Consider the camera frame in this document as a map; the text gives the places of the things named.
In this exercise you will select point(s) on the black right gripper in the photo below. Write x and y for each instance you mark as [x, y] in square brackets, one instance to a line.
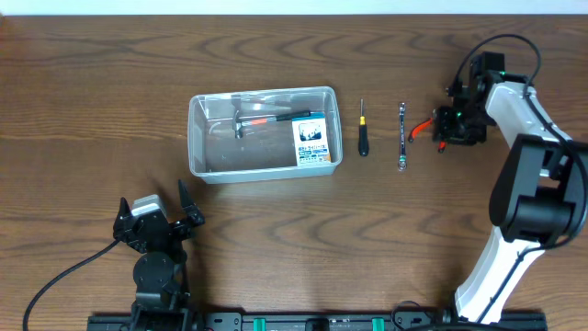
[441, 127]

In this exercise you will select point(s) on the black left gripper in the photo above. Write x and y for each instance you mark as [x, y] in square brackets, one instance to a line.
[172, 228]

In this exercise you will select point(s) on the red handled pliers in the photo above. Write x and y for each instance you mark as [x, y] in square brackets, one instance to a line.
[422, 126]

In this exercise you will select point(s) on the silver combination wrench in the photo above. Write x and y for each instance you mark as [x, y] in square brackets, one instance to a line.
[402, 162]

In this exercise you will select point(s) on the black yellow screwdriver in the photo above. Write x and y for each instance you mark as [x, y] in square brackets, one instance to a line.
[363, 146]

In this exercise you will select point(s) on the small black orange hammer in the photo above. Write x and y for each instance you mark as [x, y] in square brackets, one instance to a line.
[238, 124]

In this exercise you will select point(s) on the blue white cardboard box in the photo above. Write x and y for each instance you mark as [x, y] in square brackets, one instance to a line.
[310, 140]

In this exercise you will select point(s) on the clear plastic container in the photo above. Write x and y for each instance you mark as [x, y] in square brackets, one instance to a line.
[265, 152]

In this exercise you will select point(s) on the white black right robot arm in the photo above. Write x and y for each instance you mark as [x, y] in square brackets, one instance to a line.
[540, 197]

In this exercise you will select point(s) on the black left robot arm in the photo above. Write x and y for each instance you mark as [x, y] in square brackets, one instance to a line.
[160, 274]

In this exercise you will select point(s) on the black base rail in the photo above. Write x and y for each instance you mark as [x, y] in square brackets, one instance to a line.
[403, 320]

